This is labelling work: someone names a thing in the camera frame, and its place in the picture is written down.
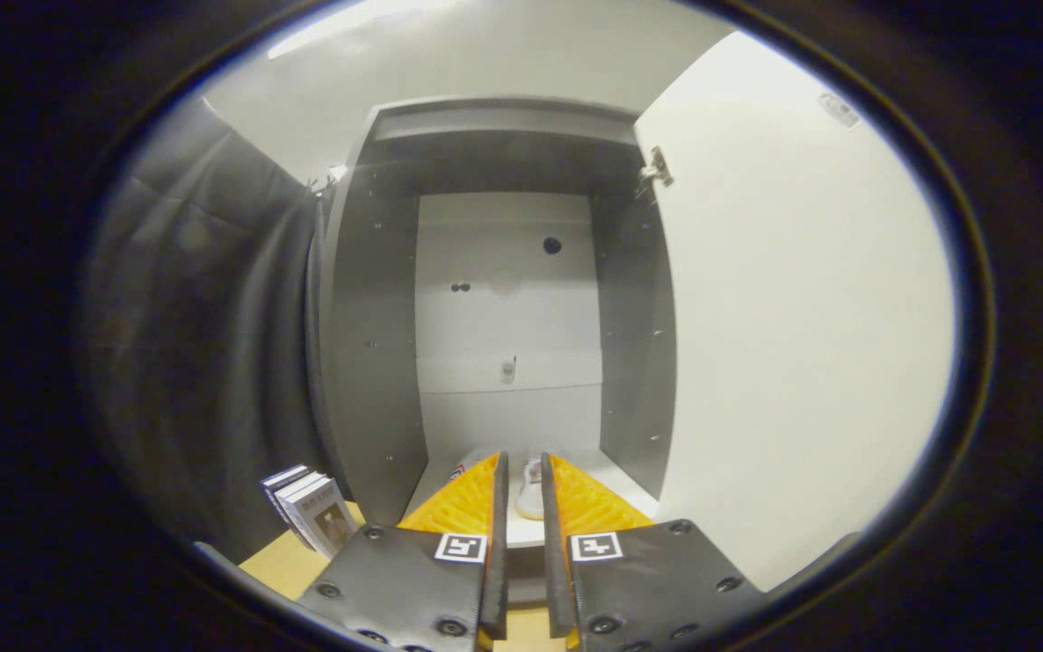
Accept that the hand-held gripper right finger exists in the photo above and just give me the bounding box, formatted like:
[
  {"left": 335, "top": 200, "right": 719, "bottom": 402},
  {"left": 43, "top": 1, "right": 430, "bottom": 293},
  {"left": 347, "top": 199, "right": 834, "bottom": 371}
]
[{"left": 540, "top": 451, "right": 769, "bottom": 652}]

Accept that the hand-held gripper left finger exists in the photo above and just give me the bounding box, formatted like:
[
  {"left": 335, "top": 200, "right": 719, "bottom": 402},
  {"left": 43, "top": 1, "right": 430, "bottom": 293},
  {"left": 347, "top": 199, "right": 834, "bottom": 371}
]
[{"left": 295, "top": 451, "right": 511, "bottom": 652}]

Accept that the grey shoe cabinet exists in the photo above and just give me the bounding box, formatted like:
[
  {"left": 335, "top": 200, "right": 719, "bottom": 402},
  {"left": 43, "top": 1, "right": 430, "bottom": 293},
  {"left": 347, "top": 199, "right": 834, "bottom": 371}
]
[{"left": 307, "top": 95, "right": 678, "bottom": 606}]

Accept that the white shoe cabinet door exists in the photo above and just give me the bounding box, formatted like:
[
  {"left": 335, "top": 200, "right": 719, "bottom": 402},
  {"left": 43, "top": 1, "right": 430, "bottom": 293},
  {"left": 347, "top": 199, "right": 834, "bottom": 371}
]
[{"left": 633, "top": 32, "right": 957, "bottom": 594}]

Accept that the metal door hinge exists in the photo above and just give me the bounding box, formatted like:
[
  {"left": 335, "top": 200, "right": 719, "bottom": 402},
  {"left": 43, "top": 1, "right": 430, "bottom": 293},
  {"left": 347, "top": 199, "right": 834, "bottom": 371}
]
[{"left": 637, "top": 147, "right": 675, "bottom": 198}]

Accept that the grey cover book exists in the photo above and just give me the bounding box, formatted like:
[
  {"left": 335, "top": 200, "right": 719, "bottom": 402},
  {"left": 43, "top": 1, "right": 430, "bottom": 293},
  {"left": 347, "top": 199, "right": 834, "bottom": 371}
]
[{"left": 291, "top": 478, "right": 360, "bottom": 558}]

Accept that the black backdrop cloth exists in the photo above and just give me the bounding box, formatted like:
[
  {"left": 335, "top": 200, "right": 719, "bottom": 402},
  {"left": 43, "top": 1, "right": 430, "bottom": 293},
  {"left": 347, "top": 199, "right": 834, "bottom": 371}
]
[{"left": 78, "top": 95, "right": 334, "bottom": 562}]

